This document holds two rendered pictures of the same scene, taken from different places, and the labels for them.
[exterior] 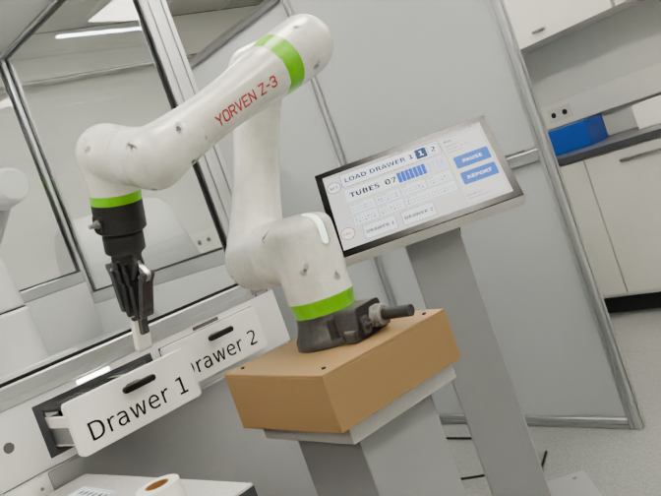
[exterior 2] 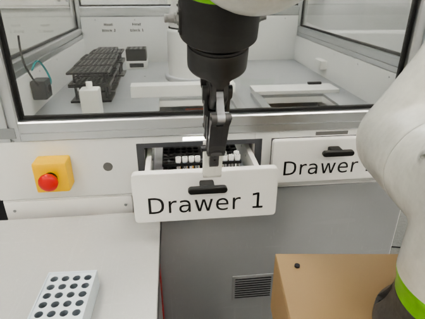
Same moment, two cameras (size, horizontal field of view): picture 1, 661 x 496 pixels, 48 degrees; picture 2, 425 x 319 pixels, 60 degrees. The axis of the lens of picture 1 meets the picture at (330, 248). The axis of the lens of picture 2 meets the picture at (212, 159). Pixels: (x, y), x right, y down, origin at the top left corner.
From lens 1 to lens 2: 103 cm
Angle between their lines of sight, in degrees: 42
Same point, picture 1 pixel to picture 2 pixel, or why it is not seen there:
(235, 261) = (369, 139)
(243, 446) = (308, 241)
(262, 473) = not seen: hidden behind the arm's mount
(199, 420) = (279, 208)
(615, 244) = not seen: outside the picture
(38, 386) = (147, 129)
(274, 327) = not seen: hidden behind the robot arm
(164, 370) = (246, 181)
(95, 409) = (160, 190)
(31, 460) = (124, 181)
